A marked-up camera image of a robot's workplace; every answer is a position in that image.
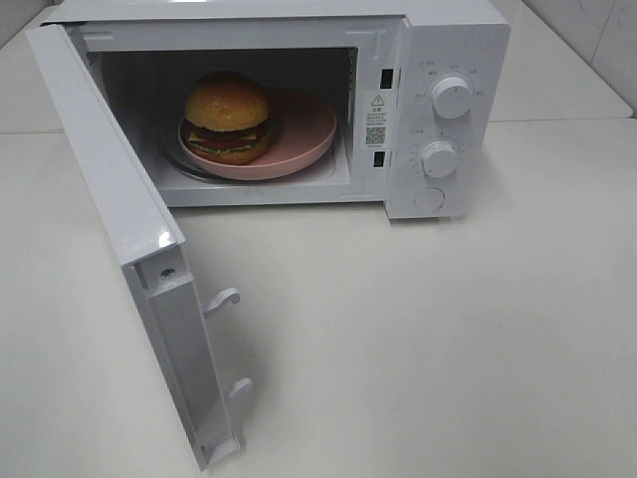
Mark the pink round plate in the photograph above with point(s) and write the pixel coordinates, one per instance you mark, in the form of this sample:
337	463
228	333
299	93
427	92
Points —
304	131

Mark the round white door button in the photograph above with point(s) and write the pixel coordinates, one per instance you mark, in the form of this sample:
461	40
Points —
429	199

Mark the burger with brown bun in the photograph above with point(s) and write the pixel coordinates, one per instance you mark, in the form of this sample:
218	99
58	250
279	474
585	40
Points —
227	119

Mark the white microwave door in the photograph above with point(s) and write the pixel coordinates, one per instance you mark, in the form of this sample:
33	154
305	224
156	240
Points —
148	245

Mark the lower white timer knob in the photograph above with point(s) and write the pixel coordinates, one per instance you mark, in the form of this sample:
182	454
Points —
439	159

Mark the white microwave oven body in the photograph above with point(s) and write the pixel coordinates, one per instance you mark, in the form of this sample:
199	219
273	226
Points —
373	62

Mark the glass microwave turntable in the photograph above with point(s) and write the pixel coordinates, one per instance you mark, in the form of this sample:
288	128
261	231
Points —
321	170

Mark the upper white control knob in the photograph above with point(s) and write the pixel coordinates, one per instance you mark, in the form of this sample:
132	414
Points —
452	97

